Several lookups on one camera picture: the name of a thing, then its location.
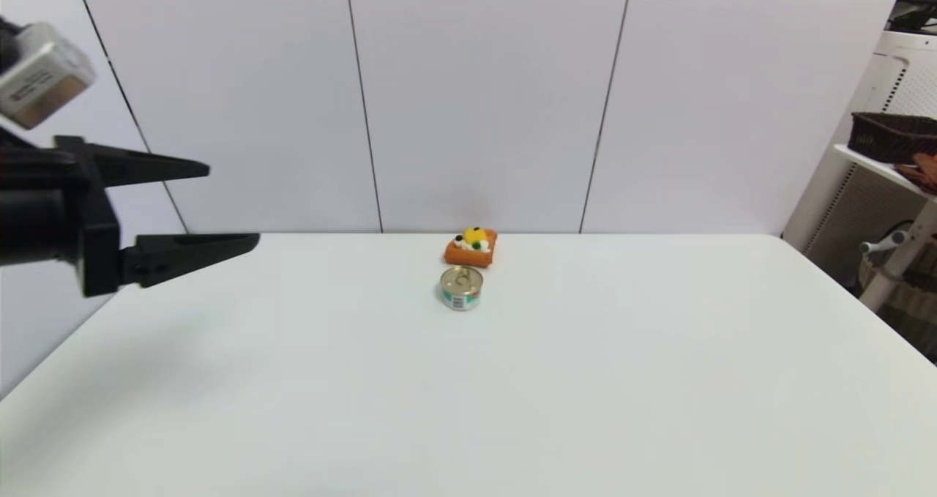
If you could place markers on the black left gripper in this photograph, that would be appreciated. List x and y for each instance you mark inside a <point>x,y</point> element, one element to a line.
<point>44,219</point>

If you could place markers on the triangle bread with fruit topping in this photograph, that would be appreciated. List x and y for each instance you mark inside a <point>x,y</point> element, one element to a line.
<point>468,255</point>

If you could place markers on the small gold-lid tin can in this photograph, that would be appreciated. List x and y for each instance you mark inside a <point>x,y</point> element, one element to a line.
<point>461,292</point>

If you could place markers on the dark brown wicker basket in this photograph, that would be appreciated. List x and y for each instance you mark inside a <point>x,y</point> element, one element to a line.
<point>889,138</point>

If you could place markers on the white shelf with leg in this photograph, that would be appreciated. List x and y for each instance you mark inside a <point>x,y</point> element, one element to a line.
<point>902,263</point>

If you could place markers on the reddish brown item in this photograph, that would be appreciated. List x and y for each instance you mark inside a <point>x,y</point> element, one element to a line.
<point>924,170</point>

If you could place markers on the black gadget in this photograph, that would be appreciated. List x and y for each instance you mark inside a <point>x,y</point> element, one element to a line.
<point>912,19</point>

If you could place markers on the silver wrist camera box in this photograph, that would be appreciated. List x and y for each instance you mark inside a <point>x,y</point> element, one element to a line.
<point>44,80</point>

